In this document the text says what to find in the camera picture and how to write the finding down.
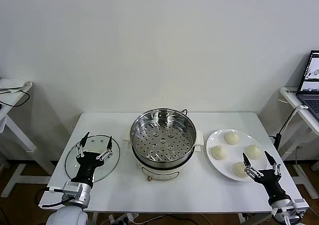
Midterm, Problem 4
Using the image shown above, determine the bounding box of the grey open laptop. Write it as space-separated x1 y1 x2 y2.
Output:
296 49 319 116

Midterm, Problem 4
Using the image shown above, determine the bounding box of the white round plate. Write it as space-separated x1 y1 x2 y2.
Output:
205 128 269 183

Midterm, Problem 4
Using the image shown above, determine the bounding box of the white side table with cloth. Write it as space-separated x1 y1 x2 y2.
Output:
0 81 59 198

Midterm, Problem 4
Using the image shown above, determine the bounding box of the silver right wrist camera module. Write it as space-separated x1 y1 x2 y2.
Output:
284 199 311 225

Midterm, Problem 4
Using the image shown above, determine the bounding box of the white laptop side table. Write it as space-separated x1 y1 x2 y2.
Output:
278 86 319 200

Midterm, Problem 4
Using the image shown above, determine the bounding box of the round glass pot lid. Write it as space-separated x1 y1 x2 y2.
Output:
64 134 121 184

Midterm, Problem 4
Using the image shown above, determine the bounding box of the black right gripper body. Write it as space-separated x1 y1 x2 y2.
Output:
253 169 292 212

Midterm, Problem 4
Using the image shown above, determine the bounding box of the white steamed baozi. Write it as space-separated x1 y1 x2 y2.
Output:
232 161 253 180
223 131 241 145
246 144 265 160
210 145 228 161

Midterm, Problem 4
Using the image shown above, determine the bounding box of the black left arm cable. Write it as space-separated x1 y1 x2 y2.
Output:
38 189 75 215

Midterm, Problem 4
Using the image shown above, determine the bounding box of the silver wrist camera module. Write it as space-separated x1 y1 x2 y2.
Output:
48 181 84 200
284 199 311 225

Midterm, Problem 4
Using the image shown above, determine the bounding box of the stainless steel steamer basket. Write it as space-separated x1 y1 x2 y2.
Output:
130 107 197 168

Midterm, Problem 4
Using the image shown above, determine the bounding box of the black laptop power cable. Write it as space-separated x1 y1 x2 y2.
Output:
269 105 309 150

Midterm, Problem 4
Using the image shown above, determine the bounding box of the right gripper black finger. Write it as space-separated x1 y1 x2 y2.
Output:
264 151 282 177
242 152 261 180

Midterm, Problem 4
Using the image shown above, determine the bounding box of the thin black cable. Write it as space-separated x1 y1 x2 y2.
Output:
0 89 30 108

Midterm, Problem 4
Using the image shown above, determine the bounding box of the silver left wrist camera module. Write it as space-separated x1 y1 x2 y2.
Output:
48 181 84 200

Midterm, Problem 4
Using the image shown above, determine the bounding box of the white power strip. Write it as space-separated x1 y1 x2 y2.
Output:
108 213 140 224

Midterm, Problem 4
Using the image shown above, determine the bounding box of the white electric cooker pot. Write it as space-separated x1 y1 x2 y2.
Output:
123 129 204 183

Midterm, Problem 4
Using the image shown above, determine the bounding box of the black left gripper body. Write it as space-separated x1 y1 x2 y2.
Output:
70 150 105 185

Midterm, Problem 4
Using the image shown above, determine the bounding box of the white folded cloth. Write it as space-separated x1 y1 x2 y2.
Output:
0 77 33 94

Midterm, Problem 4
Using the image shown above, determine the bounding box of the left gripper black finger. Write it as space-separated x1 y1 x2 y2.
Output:
96 135 114 161
74 132 90 158

